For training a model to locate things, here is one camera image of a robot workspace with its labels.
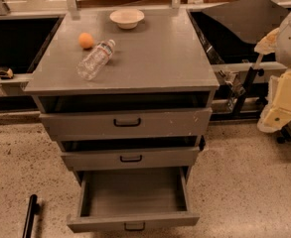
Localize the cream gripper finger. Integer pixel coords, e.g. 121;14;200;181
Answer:
254;28;279;55
257;69;291;133

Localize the clear plastic water bottle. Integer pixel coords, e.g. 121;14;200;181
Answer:
77;40;116;80

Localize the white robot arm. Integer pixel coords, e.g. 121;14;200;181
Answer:
254;12;291;133

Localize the grey middle drawer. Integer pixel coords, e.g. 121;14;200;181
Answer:
61;147;199;171

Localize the grey drawer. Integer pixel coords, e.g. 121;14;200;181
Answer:
61;147;199;171
40;108;212;141
68;167;199;233

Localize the grey drawer cabinet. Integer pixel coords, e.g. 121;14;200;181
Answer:
24;8;220;183

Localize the grey bottom drawer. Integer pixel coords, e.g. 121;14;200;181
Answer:
68;167;199;233

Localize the grey top drawer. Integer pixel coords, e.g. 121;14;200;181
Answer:
40;108;212;141

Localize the black stand table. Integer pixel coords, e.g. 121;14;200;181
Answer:
194;0;289;120

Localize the white bowl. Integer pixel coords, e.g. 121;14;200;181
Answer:
109;9;145;30

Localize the orange fruit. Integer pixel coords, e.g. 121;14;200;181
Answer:
78;33;94;49

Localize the black bar on floor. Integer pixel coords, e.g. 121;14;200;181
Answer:
22;194;40;238

